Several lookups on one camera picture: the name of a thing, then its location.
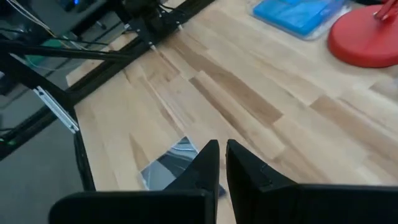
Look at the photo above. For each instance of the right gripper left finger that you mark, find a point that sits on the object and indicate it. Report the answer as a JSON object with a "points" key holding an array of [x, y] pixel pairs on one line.
{"points": [[140, 208]]}

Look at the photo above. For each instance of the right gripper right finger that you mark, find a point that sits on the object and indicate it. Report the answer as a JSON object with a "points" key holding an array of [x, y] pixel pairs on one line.
{"points": [[311, 205]]}

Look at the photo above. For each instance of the grey patterned CD jewel case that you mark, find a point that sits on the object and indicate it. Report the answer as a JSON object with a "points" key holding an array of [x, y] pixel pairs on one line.
{"points": [[168, 168]]}

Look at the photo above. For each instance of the blue printed disc case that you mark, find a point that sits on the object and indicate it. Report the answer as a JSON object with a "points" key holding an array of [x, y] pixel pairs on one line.
{"points": [[295, 18]]}

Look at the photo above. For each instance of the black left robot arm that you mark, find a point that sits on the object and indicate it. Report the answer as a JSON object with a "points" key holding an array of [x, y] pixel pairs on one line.
{"points": [[136, 4]]}

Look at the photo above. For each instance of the red desk lamp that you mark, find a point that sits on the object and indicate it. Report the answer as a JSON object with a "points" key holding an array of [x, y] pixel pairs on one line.
{"points": [[363, 40]]}

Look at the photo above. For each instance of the grey desk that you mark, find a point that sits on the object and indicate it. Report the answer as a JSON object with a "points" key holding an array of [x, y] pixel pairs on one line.
{"points": [[49, 12]]}

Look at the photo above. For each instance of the silver metal bracket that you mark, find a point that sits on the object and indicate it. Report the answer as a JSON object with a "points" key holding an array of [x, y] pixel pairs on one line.
{"points": [[56, 109]]}

